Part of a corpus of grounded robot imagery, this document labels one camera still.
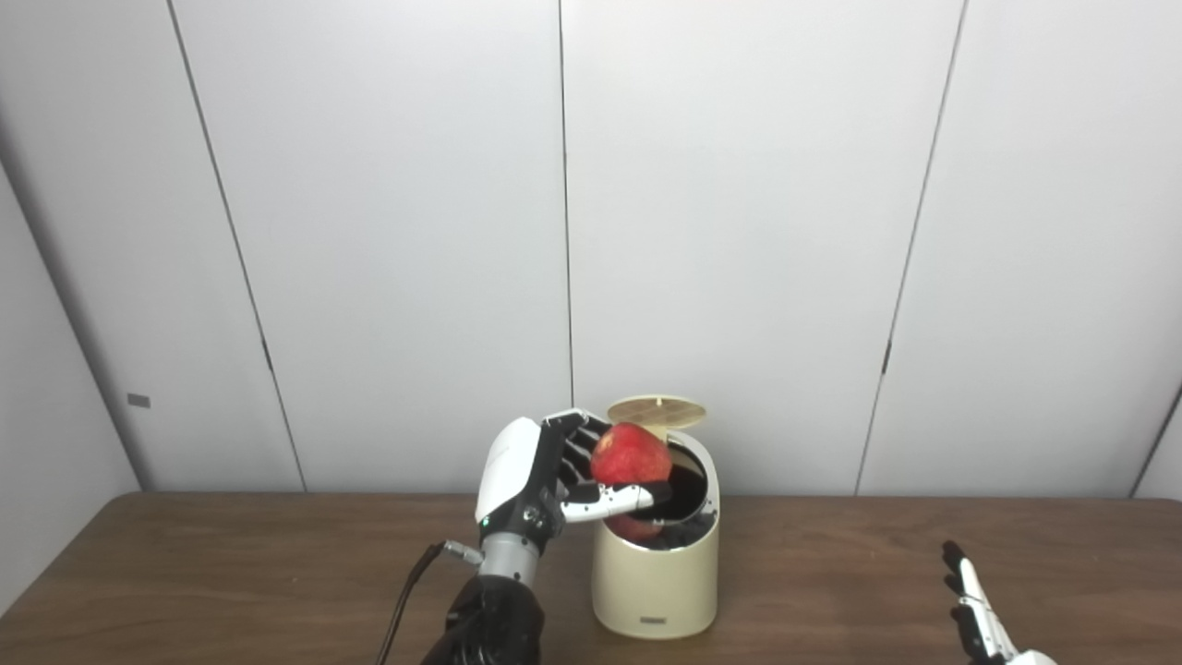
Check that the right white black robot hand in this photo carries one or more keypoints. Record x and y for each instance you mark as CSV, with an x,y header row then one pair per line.
x,y
979,619

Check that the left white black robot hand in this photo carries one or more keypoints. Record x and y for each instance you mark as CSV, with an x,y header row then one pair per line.
x,y
506,471

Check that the red apple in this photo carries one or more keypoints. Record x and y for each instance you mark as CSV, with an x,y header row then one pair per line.
x,y
631,454

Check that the round cream bin lid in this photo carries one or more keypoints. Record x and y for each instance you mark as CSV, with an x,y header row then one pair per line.
x,y
656,410

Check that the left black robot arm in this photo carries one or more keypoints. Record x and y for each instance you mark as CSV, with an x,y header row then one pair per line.
x,y
494,614

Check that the cream-colored bin body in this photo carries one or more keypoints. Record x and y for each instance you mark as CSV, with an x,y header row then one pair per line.
x,y
656,586

